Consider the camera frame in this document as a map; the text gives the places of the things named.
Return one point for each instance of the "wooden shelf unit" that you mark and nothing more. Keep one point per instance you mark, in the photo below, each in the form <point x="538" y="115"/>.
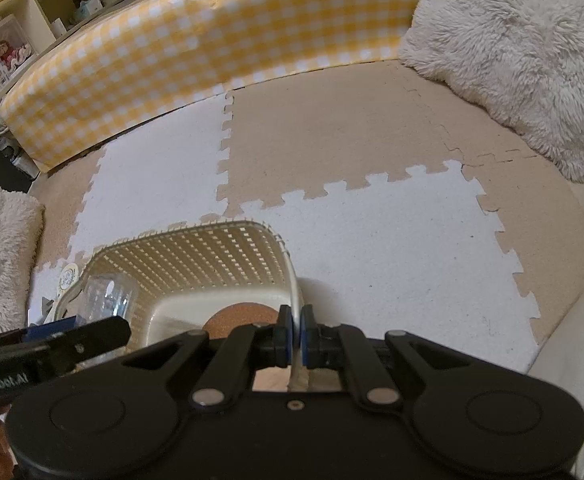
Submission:
<point x="41" y="25"/>

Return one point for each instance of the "beige foam mat tile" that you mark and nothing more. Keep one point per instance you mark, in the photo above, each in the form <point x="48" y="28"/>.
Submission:
<point x="522" y="210"/>
<point x="61" y="195"/>
<point x="332" y="140"/>

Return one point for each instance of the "round cork coaster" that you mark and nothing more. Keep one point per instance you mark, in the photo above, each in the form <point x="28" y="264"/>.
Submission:
<point x="242" y="322"/>

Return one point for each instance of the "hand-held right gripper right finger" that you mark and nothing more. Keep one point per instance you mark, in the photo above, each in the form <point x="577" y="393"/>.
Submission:
<point x="309" y="340"/>

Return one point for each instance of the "cream floor rug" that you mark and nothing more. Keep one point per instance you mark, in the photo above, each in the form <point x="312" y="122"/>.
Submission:
<point x="582" y="360"/>

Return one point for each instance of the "fluffy white cushion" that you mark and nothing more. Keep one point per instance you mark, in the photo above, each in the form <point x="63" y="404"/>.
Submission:
<point x="1" y="260"/>
<point x="522" y="60"/>

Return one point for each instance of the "white foam mat tile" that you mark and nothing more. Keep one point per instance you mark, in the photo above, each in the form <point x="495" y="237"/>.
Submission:
<point x="397" y="270"/>
<point x="156" y="170"/>
<point x="39" y="285"/>

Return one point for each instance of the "white tissue box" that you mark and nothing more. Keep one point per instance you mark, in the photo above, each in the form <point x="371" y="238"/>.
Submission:
<point x="85" y="10"/>

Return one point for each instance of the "yellow checked bed cover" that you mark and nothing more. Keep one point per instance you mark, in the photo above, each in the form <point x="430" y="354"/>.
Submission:
<point x="171" y="60"/>

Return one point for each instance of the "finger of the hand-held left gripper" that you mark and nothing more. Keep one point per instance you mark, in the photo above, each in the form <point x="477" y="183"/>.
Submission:
<point x="86" y="337"/>

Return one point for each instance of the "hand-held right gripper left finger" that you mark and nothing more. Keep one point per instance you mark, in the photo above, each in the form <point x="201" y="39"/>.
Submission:
<point x="285" y="340"/>

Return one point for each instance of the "cream plastic woven basket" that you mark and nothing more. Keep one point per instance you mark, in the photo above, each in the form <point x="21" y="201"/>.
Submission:
<point x="196" y="265"/>

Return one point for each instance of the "red doll display case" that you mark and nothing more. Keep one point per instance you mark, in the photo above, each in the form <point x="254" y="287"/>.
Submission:
<point x="9" y="52"/>

